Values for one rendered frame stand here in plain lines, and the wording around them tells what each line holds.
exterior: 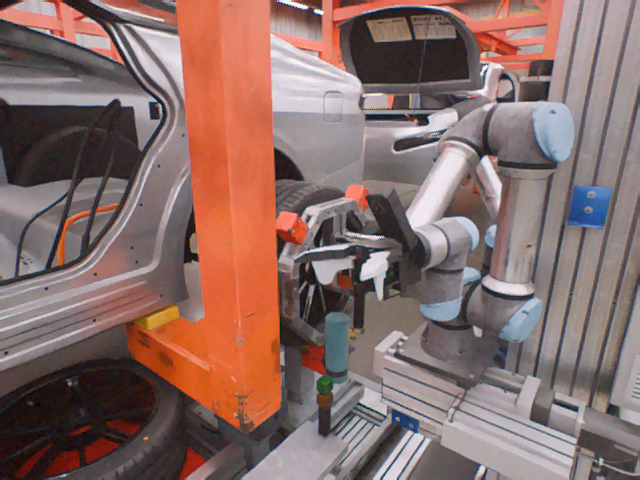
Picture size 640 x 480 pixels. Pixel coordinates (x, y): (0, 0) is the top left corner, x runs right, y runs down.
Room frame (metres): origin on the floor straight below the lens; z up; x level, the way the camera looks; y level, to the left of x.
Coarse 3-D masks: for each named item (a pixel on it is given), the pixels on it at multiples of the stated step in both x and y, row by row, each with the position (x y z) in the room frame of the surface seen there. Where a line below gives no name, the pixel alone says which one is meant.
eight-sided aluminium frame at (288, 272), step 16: (320, 208) 1.40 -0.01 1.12; (336, 208) 1.45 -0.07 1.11; (352, 208) 1.53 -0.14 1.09; (352, 224) 1.64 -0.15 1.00; (304, 240) 1.31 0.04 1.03; (288, 256) 1.29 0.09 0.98; (288, 272) 1.26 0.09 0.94; (288, 288) 1.26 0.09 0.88; (288, 304) 1.26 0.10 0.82; (352, 304) 1.58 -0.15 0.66; (288, 320) 1.26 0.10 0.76; (352, 320) 1.55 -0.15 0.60; (304, 336) 1.37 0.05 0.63; (320, 336) 1.38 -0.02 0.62
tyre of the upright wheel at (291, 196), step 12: (288, 180) 1.65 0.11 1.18; (276, 192) 1.50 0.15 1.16; (288, 192) 1.47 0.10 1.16; (300, 192) 1.45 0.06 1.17; (312, 192) 1.48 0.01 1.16; (324, 192) 1.53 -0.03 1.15; (336, 192) 1.60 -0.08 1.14; (276, 204) 1.42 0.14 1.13; (288, 204) 1.40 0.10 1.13; (300, 204) 1.42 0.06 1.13; (312, 204) 1.48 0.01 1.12; (276, 216) 1.36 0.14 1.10; (300, 216) 1.42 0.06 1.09; (288, 336) 1.36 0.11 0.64; (300, 336) 1.41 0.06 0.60
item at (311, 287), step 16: (320, 224) 1.58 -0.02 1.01; (320, 240) 1.55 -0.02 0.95; (304, 272) 1.47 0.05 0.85; (304, 288) 1.75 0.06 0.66; (320, 288) 1.55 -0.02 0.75; (304, 304) 1.48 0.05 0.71; (320, 304) 1.57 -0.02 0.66; (336, 304) 1.61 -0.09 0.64; (304, 320) 1.48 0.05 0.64; (320, 320) 1.52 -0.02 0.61
